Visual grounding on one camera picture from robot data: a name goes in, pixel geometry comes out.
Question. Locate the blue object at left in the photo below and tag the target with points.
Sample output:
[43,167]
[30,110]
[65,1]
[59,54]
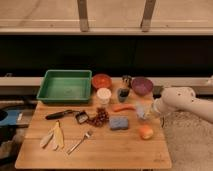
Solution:
[9,117]

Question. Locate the small dark spice jar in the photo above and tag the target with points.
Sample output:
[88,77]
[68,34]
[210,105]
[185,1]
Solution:
[127,79]

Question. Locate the blue sponge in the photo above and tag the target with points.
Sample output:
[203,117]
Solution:
[118,123]

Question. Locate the banana peel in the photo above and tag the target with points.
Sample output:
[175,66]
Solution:
[55,135]

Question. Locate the dark blue-grey mug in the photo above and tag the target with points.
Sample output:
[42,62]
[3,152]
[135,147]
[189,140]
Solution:
[123,94]

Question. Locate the orange carrot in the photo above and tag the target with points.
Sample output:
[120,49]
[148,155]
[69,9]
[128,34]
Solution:
[122,107]

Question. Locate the purple bowl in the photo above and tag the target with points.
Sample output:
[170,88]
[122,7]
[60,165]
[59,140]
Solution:
[142,86]

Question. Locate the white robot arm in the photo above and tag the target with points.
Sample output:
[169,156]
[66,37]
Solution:
[181,99]

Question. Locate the red bowl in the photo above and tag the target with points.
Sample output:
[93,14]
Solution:
[101,81]

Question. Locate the silver fork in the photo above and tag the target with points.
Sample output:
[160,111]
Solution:
[87,135]

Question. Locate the bunch of red grapes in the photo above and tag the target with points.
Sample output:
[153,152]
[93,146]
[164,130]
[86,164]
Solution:
[100,119]

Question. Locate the green plastic tray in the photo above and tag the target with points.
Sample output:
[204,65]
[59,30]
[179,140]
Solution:
[65,86]

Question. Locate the red-yellow apple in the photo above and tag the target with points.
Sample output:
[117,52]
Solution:
[146,132]

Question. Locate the white paper cup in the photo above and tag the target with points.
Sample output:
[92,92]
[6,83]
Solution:
[104,95]

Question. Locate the light blue towel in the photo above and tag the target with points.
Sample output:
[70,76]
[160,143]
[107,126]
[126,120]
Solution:
[142,111]

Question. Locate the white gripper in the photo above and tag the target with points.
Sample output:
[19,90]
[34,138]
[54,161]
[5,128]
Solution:
[153,112]

